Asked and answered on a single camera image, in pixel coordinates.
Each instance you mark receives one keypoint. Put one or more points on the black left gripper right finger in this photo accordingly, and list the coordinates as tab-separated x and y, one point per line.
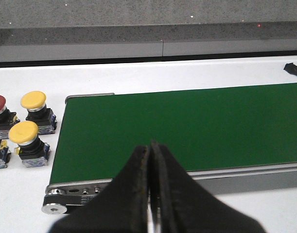
186	207

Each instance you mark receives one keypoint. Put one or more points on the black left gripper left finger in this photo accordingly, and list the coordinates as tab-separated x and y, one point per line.
120	208

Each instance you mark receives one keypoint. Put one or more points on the black conveyor drive belt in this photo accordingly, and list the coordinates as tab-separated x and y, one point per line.
64	204

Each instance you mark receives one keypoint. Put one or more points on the green conveyor belt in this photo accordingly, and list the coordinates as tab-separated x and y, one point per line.
182	131

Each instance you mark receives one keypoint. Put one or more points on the yellow mushroom button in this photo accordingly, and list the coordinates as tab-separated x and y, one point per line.
38	112
32	151

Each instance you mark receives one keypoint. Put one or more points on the red mushroom button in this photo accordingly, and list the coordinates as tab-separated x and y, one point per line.
5	154
7	119

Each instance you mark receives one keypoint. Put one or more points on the grey speckled stone counter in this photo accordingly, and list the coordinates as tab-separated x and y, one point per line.
45	30

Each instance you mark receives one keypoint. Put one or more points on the aluminium conveyor frame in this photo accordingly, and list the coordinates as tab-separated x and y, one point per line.
211	177

